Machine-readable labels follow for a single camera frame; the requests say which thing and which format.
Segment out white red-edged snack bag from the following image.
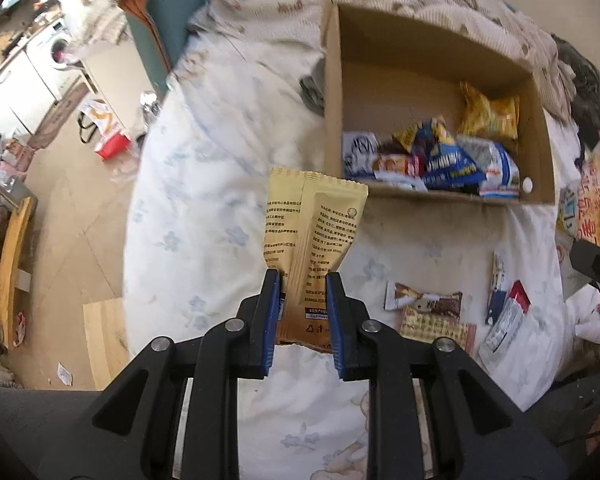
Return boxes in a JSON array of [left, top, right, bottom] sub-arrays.
[[372, 154, 427, 192]]

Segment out beige patterned snack bar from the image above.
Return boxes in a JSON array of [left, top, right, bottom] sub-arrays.
[[399, 307, 477, 356]]

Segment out blue cartoon snack bag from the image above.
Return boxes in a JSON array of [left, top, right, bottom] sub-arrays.
[[392, 116, 486, 191]]

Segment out teal cushion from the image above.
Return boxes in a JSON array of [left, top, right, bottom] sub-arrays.
[[118, 0, 206, 98]]

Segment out blue white snack bag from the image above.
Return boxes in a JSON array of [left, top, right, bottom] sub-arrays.
[[455, 136, 520, 198]]

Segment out red shopping bag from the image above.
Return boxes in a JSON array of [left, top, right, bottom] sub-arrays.
[[76, 96, 131, 160]]

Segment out wooden chair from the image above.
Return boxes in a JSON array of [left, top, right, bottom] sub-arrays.
[[0, 197, 35, 350]]

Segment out brown white candy bar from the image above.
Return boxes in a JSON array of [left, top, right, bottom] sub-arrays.
[[384, 281, 463, 320]]

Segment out red white snack bar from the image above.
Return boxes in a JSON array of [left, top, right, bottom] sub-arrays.
[[478, 281, 531, 374]]

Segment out tan paper snack pouch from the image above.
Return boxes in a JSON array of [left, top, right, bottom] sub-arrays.
[[263, 167, 368, 353]]

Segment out dark brown snack pack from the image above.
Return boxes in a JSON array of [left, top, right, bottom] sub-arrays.
[[341, 131, 396, 180]]

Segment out white blue small packet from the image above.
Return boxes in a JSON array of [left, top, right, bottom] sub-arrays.
[[486, 252, 507, 326]]

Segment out white washing machine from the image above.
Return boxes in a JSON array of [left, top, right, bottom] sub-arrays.
[[26, 18, 82, 102]]

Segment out red yellow large snack bag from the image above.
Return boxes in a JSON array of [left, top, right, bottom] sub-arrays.
[[556, 142, 600, 298]]

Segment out brown cardboard box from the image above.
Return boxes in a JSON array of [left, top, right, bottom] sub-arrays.
[[321, 2, 556, 205]]

